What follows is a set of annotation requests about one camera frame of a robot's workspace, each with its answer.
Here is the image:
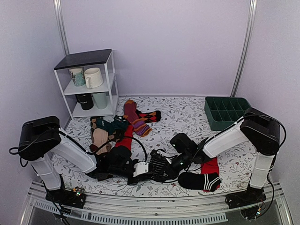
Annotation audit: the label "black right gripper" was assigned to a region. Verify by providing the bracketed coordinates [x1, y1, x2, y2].
[157, 151, 193, 181]

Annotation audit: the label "black white striped sock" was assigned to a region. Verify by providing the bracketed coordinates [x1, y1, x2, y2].
[149, 149, 168, 182]

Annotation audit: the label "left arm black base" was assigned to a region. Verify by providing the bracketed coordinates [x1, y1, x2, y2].
[45, 175, 86, 209]

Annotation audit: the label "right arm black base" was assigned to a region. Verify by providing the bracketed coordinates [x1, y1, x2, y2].
[225, 186, 266, 220]

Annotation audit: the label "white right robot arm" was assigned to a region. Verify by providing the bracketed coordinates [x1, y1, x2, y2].
[165, 108, 286, 204]

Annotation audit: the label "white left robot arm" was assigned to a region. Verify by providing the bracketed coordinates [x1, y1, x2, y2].
[17, 116, 150, 203]

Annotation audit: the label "black sock white stripes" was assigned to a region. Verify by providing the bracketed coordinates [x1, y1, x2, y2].
[178, 172, 221, 192]

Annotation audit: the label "long red sock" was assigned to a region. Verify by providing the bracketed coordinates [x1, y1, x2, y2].
[115, 125, 134, 151]

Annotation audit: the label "beige maroon striped sock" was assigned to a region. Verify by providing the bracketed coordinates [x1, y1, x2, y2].
[90, 128, 112, 155]

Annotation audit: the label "floral white table mat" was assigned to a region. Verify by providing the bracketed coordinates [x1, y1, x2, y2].
[52, 97, 256, 197]

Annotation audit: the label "dark teal sock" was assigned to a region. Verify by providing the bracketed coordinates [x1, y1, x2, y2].
[96, 115, 129, 135]

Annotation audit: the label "black orange argyle sock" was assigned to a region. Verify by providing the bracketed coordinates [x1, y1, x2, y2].
[135, 110, 161, 123]

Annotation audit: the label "maroon purple striped sock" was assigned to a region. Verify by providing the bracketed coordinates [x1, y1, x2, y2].
[123, 99, 152, 137]

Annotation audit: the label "green divided organizer tray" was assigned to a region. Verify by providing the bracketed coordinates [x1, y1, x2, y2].
[204, 97, 251, 131]

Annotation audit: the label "pale green mug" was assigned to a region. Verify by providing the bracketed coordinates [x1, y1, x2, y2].
[92, 92, 107, 109]

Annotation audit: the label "black mug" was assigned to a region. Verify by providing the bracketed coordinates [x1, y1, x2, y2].
[75, 93, 94, 111]

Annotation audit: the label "cream ceramic mug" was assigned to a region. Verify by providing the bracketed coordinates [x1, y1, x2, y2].
[84, 67, 104, 89]

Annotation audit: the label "white shelf black top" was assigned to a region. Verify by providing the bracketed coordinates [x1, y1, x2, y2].
[54, 49, 119, 119]

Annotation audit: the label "teal patterned mug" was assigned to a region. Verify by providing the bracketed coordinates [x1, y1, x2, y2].
[69, 67, 85, 87]

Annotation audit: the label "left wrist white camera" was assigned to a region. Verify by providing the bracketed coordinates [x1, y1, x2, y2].
[133, 162, 149, 177]

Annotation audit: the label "aluminium front rail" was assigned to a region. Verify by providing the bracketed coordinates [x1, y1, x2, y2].
[20, 180, 293, 225]

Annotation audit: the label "right metal corner post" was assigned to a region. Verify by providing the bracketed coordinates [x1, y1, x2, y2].
[230, 0, 257, 97]

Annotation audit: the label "metal corner post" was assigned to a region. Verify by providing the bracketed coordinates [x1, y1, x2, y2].
[230, 0, 257, 97]
[53, 0, 69, 55]

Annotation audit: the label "left metal corner post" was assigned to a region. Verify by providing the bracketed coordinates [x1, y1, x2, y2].
[53, 0, 69, 55]

